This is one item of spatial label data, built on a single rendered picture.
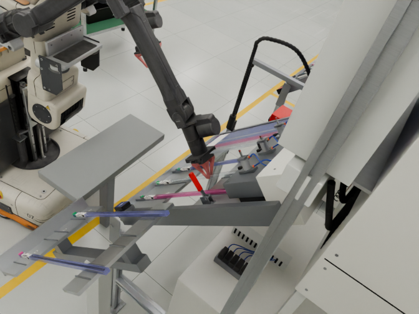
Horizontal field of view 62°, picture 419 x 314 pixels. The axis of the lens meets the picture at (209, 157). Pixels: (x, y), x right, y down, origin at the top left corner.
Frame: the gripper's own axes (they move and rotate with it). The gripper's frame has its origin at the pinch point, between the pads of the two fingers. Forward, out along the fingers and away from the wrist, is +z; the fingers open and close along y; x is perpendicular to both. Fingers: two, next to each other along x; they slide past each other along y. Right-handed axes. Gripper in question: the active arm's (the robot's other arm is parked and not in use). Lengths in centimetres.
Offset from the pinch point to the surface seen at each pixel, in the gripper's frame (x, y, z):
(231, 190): -23.5, -17.6, -4.9
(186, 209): -7.3, -21.3, -0.3
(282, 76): -31.8, 11.5, -26.0
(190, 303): 13.3, -20.6, 42.9
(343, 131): -60, -26, -22
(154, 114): 144, 111, 0
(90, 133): 156, 56, -9
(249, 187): -29.7, -17.7, -5.9
